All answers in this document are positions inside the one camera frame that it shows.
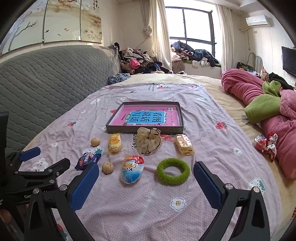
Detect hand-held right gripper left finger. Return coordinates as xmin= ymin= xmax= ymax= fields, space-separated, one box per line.
xmin=24 ymin=162 xmax=100 ymax=241

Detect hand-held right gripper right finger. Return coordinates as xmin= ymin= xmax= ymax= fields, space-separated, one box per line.
xmin=193 ymin=161 xmax=271 ymax=241

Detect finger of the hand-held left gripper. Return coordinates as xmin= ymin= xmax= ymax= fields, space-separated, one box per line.
xmin=6 ymin=146 xmax=41 ymax=167
xmin=13 ymin=158 xmax=71 ymax=184

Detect blue cookie packet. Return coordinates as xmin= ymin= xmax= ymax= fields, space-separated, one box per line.
xmin=75 ymin=152 xmax=102 ymax=171

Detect walnut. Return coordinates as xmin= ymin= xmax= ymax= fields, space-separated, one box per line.
xmin=102 ymin=161 xmax=114 ymax=175

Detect clear wafer biscuit packet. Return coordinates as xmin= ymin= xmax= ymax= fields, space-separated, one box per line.
xmin=175 ymin=134 xmax=195 ymax=156

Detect green fuzzy ring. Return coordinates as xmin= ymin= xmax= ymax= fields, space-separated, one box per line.
xmin=157 ymin=158 xmax=190 ymax=185

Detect red and white toy egg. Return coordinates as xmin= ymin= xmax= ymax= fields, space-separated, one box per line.
xmin=120 ymin=155 xmax=145 ymax=184

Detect yellow cake packet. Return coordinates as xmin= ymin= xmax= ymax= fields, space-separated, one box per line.
xmin=108 ymin=133 xmax=122 ymax=154

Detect grey shallow box tray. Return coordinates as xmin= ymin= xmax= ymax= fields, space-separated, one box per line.
xmin=106 ymin=101 xmax=185 ymax=135

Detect beige hair scrunchie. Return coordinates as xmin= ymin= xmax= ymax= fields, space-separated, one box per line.
xmin=135 ymin=127 xmax=162 ymax=154

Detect pink printed bedsheet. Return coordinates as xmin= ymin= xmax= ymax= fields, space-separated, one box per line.
xmin=22 ymin=83 xmax=277 ymax=241

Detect grey quilted headboard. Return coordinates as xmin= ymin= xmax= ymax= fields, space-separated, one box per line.
xmin=0 ymin=45 xmax=122 ymax=156

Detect red and white candy wrapper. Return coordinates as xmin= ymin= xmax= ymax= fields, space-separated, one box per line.
xmin=254 ymin=135 xmax=266 ymax=151

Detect red and white scrunchie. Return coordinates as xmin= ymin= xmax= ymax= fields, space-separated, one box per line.
xmin=264 ymin=132 xmax=278 ymax=162

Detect green blanket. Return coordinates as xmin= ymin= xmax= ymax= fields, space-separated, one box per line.
xmin=244 ymin=80 xmax=288 ymax=124

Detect pink quilt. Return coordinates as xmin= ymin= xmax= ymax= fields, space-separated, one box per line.
xmin=221 ymin=68 xmax=296 ymax=180

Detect dark blue patterned cloth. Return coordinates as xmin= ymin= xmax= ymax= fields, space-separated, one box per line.
xmin=107 ymin=73 xmax=131 ymax=85

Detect cluttered side table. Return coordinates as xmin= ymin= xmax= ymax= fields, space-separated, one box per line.
xmin=236 ymin=61 xmax=269 ymax=77

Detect black garment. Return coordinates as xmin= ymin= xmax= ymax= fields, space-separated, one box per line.
xmin=268 ymin=72 xmax=295 ymax=91

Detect clothes on windowsill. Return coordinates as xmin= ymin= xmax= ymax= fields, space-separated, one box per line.
xmin=171 ymin=40 xmax=221 ymax=67

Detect pile of clothes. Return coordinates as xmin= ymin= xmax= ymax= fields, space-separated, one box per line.
xmin=113 ymin=42 xmax=173 ymax=75

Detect black television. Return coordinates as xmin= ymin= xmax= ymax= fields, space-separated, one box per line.
xmin=281 ymin=46 xmax=296 ymax=77

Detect cream curtain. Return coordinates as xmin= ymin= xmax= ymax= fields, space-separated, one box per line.
xmin=217 ymin=5 xmax=235 ymax=72
xmin=148 ymin=0 xmax=173 ymax=70

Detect window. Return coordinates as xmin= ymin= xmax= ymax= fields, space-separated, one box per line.
xmin=165 ymin=7 xmax=219 ymax=49

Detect white air conditioner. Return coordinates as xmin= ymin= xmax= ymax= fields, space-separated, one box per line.
xmin=245 ymin=15 xmax=273 ymax=28

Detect floral wall poster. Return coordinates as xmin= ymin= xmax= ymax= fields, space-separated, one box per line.
xmin=0 ymin=0 xmax=103 ymax=55

